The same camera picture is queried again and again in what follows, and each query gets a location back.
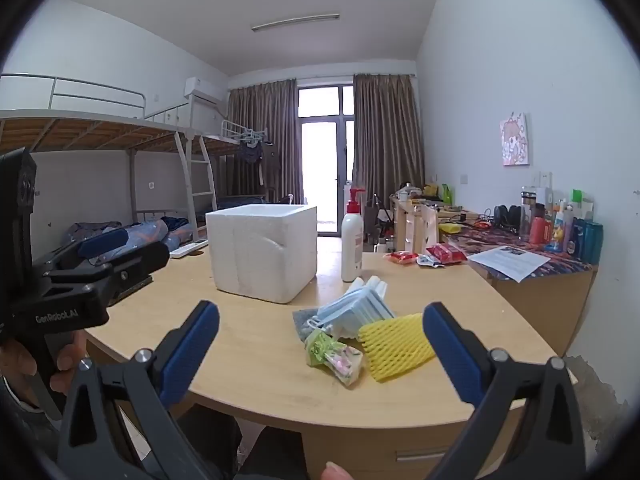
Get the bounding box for hanging dark clothes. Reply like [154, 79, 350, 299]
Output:
[235, 130, 281, 196]

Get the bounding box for cartoon wall poster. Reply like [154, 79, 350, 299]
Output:
[499, 112, 531, 167]

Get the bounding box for cluttered wooden desk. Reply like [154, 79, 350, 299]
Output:
[390, 194, 481, 256]

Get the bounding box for printed paper sheet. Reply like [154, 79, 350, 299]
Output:
[467, 245, 551, 282]

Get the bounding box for wooden chair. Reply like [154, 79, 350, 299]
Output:
[420, 204, 441, 256]

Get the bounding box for black folding stand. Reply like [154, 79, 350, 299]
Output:
[365, 194, 396, 247]

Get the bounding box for yellow foam net sleeve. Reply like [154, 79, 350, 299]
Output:
[358, 312, 437, 383]

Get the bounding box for brown curtain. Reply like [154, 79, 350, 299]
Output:
[352, 74, 426, 206]
[227, 78, 303, 206]

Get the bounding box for white foam box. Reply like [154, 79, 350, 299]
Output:
[205, 204, 319, 304]

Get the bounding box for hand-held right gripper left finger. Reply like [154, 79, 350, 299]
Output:
[56, 300, 236, 480]

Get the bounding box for desk with patterned cloth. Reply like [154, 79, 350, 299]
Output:
[439, 220, 599, 358]

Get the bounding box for wooden table drawer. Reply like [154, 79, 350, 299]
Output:
[302, 427, 466, 480]

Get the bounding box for person's left hand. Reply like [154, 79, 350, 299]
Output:
[0, 331, 92, 403]

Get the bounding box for white remote control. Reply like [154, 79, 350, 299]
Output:
[169, 239, 209, 260]

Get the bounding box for floral printed packet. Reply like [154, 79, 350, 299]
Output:
[325, 344, 364, 387]

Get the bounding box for green printed packet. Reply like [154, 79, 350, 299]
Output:
[305, 329, 347, 368]

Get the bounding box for grey cloth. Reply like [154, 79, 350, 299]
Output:
[292, 308, 321, 343]

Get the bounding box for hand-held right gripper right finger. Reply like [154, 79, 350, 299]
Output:
[422, 301, 586, 480]

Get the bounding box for distant white metal bunk bed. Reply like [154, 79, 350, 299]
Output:
[200, 120, 281, 211]

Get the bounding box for glass balcony door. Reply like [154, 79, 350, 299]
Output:
[297, 85, 357, 236]

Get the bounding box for person's right hand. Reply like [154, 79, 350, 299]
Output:
[320, 461, 353, 480]

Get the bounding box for white air conditioner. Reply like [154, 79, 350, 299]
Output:
[184, 76, 228, 106]

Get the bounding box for stack of blue face masks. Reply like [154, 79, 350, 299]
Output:
[305, 287, 396, 341]

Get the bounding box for large red snack packet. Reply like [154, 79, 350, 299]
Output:
[425, 243, 469, 264]

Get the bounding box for large white metal bunk bed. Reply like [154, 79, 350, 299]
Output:
[0, 74, 218, 261]

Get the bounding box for blue orange quilt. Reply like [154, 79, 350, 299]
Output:
[122, 219, 169, 253]

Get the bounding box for dark blue garment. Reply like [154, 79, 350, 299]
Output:
[161, 216, 193, 248]

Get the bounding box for teal bottle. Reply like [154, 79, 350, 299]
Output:
[582, 221, 604, 265]

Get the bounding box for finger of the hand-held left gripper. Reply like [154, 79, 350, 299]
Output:
[42, 241, 171, 286]
[34, 227, 128, 272]

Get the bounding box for white cartoon bottle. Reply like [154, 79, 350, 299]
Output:
[547, 205, 573, 253]

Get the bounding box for black headphones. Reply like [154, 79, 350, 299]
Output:
[493, 205, 522, 233]

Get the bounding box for grey purple quilt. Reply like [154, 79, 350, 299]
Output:
[66, 221, 123, 248]

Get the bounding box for white metal bed ladder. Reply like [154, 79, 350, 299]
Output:
[175, 132, 219, 233]

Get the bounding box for white lotion pump bottle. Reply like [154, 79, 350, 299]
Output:
[341, 187, 367, 283]

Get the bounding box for ceiling tube light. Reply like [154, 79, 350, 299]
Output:
[251, 13, 341, 32]

